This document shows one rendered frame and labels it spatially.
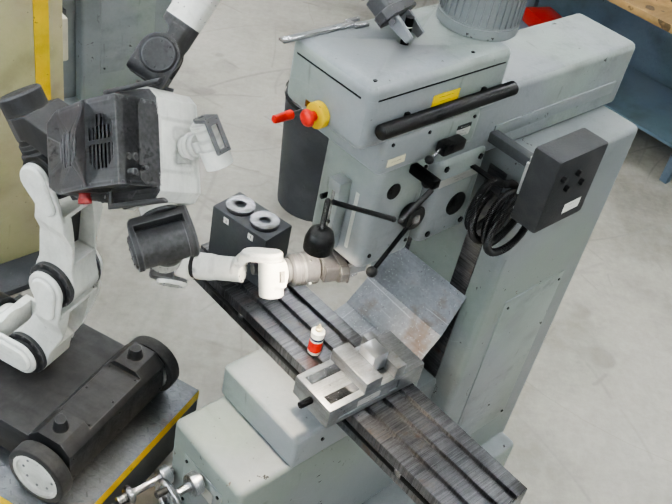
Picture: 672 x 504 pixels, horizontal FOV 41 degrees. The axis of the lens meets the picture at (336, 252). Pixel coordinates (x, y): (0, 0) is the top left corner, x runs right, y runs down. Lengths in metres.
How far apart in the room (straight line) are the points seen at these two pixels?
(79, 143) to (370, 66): 0.67
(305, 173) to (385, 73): 2.53
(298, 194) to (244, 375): 2.00
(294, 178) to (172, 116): 2.39
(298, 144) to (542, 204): 2.33
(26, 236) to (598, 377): 2.60
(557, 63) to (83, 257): 1.37
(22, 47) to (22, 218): 0.80
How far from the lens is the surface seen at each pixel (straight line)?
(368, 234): 2.23
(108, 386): 2.92
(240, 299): 2.76
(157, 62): 2.13
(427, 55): 2.06
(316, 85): 2.00
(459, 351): 2.84
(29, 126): 2.34
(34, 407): 2.91
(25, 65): 3.71
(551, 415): 4.02
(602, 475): 3.91
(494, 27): 2.18
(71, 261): 2.52
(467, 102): 2.10
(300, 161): 4.42
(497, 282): 2.64
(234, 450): 2.63
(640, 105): 6.13
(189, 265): 2.40
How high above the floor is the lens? 2.77
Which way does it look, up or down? 38 degrees down
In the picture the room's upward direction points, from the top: 13 degrees clockwise
